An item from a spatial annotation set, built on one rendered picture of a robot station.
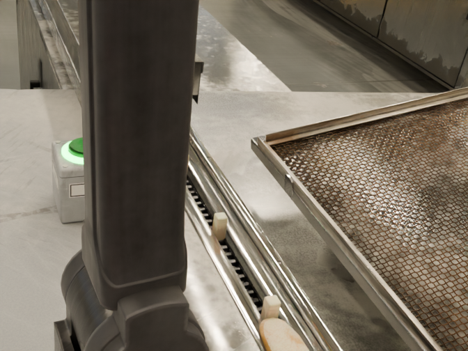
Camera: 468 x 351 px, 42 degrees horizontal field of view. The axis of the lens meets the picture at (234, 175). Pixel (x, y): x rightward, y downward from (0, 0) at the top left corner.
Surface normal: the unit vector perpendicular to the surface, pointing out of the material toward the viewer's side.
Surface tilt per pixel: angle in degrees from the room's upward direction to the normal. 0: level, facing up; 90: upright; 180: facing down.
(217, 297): 0
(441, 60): 90
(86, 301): 56
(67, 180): 90
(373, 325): 0
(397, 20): 91
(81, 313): 62
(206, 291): 0
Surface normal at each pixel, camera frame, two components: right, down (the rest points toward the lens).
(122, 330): -0.90, 0.15
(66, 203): 0.37, 0.52
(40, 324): 0.13, -0.85
